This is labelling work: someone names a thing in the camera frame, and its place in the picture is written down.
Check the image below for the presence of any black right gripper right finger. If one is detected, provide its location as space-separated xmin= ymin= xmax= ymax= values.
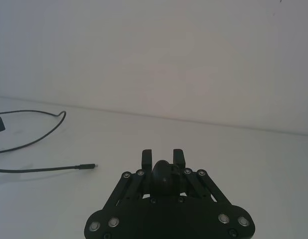
xmin=172 ymin=148 xmax=256 ymax=237

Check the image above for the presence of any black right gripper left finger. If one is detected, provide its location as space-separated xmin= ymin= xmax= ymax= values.
xmin=83 ymin=148 xmax=154 ymax=236

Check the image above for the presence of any black rounded plug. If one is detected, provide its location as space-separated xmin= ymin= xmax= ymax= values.
xmin=150 ymin=159 xmax=181 ymax=198

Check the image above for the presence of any thin black cable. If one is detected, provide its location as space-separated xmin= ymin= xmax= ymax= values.
xmin=0 ymin=110 xmax=99 ymax=174

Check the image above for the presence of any plain pale wall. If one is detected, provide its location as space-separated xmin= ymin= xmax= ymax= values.
xmin=0 ymin=0 xmax=308 ymax=137

